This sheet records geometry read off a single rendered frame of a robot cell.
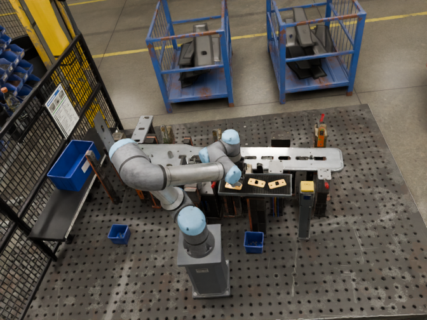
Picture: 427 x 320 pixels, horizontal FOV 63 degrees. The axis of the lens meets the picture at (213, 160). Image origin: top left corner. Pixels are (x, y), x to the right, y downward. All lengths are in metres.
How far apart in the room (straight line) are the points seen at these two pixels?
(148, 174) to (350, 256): 1.32
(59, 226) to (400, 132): 3.16
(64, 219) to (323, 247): 1.48
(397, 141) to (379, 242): 1.76
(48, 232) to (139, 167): 1.05
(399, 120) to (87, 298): 3.27
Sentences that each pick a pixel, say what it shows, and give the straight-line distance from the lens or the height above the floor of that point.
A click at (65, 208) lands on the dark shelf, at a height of 1.03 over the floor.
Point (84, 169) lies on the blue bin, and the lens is 2.29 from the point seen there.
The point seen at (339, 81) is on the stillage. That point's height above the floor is 0.19.
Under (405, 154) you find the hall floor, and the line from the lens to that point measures 3.72.
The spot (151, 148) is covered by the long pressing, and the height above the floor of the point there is 1.00.
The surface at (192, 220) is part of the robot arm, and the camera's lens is 1.53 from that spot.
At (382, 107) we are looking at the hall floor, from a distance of 4.18.
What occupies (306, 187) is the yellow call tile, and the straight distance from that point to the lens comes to 1.81.
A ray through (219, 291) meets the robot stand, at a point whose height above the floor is 0.74.
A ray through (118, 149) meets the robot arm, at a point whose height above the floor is 1.72.
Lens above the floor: 2.58
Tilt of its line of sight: 46 degrees down
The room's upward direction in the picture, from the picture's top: 12 degrees counter-clockwise
